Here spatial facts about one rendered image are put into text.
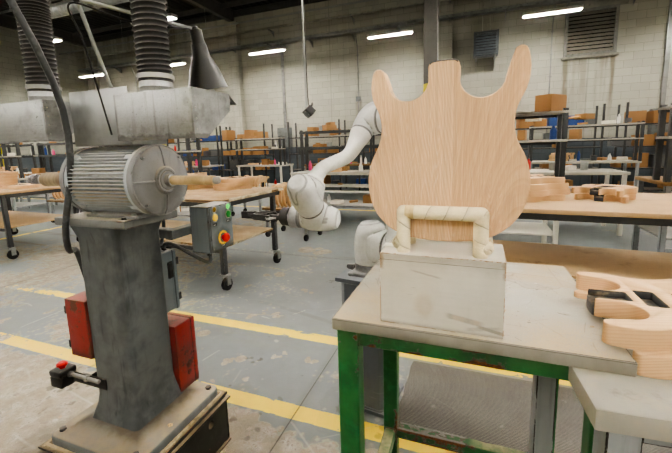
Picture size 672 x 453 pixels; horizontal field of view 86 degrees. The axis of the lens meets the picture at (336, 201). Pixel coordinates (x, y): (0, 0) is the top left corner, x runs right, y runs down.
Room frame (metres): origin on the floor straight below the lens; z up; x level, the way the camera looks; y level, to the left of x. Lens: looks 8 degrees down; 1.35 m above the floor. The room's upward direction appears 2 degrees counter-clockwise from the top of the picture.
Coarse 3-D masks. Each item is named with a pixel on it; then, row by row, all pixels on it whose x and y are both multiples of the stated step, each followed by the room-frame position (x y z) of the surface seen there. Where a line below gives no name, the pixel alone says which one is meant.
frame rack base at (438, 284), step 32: (384, 256) 0.81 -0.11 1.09; (416, 256) 0.79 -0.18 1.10; (448, 256) 0.77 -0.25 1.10; (384, 288) 0.81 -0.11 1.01; (416, 288) 0.79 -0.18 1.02; (448, 288) 0.76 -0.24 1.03; (480, 288) 0.74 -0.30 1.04; (384, 320) 0.81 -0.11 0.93; (416, 320) 0.79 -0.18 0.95; (448, 320) 0.76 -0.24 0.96; (480, 320) 0.73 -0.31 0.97
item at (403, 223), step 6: (402, 216) 0.81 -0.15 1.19; (402, 222) 0.81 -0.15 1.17; (408, 222) 0.81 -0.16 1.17; (402, 228) 0.81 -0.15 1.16; (408, 228) 0.81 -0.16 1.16; (402, 234) 0.81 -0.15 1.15; (408, 234) 0.81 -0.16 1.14; (402, 240) 0.81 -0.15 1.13; (408, 240) 0.81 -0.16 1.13; (402, 246) 0.81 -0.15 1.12; (408, 246) 0.81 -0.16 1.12; (402, 252) 0.81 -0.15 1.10
